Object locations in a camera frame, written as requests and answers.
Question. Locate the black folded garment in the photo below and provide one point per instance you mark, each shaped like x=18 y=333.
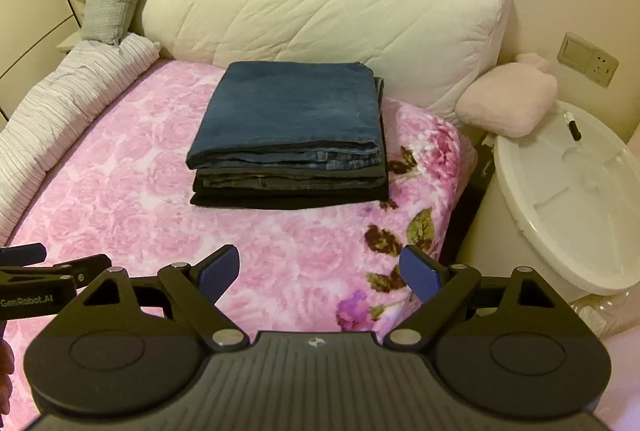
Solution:
x=279 y=187

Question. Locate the pink fluffy hot-water bottle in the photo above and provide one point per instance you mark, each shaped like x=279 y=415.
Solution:
x=510 y=100

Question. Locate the person's left hand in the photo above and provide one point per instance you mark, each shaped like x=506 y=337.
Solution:
x=7 y=367

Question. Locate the black marker pen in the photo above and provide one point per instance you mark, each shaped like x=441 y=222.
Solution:
x=572 y=126

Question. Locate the large cream pillow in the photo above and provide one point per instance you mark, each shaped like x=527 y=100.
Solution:
x=428 y=52

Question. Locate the white round plastic lid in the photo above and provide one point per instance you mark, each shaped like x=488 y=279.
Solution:
x=575 y=203

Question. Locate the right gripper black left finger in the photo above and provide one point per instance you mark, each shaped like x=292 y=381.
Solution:
x=173 y=310

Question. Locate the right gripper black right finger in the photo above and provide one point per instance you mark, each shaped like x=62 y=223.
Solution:
x=459 y=298

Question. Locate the pink rose pattern blanket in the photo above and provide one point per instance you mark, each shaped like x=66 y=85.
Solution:
x=125 y=191

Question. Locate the beige wall socket panel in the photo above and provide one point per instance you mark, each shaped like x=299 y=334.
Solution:
x=584 y=57

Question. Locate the blue denim jeans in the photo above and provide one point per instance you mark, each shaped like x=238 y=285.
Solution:
x=308 y=116

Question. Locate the white striped rolled quilt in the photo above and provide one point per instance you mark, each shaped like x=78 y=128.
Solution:
x=58 y=110

